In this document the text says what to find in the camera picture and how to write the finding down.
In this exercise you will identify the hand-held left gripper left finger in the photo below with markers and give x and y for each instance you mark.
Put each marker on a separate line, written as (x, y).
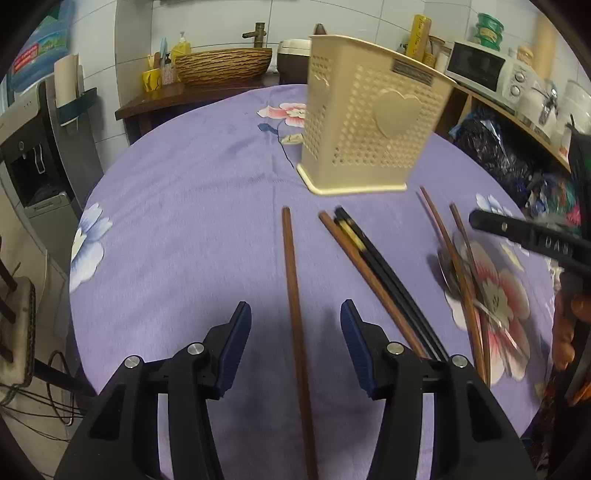
(235, 350)

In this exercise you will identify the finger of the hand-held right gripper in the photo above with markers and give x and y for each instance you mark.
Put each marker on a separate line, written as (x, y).
(531, 235)

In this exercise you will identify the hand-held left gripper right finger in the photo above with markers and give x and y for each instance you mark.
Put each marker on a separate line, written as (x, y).
(362, 355)

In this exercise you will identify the cream perforated utensil holder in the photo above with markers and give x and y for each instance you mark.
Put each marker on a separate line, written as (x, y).
(360, 115)

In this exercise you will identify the person's right hand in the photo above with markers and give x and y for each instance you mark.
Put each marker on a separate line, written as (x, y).
(568, 332)

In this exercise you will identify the colourful plastic bags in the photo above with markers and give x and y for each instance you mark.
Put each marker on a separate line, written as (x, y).
(554, 194)

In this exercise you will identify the stack of white foam bowls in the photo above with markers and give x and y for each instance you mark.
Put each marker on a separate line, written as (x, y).
(577, 101)

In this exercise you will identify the wooden shelf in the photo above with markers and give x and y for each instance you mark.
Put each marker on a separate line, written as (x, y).
(517, 120)

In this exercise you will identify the black plastic bag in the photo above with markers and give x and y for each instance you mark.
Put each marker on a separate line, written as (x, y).
(489, 147)

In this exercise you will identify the beige lidded jar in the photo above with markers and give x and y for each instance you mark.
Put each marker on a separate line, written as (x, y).
(525, 55)

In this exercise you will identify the tall stack of paper cups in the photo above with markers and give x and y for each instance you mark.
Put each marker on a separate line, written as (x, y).
(547, 46)

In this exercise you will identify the white microwave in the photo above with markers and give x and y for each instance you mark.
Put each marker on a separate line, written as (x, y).
(480, 69)

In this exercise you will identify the purple floral tablecloth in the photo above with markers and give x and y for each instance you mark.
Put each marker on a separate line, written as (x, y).
(184, 207)

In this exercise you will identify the dark wooden sink table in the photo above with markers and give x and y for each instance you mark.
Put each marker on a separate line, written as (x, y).
(157, 104)

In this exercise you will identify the yellow cup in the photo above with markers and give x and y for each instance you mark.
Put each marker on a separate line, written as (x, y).
(151, 81)

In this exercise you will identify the woven basket sink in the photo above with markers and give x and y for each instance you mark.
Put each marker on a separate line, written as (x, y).
(221, 67)

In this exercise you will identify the grey water dispenser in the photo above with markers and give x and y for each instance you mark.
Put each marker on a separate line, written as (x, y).
(27, 152)

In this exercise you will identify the brown white rice cooker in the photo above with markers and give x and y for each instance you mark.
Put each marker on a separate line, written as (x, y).
(291, 60)

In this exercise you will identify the yellow soap bottle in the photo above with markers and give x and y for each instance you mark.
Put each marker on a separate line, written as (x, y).
(181, 46)

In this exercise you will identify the bronze faucet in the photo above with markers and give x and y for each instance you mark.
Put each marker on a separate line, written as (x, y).
(256, 34)

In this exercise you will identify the white paper cup sleeve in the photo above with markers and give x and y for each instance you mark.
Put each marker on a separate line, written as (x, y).
(67, 78)

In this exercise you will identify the blue water bottle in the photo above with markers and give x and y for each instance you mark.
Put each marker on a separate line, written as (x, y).
(46, 50)

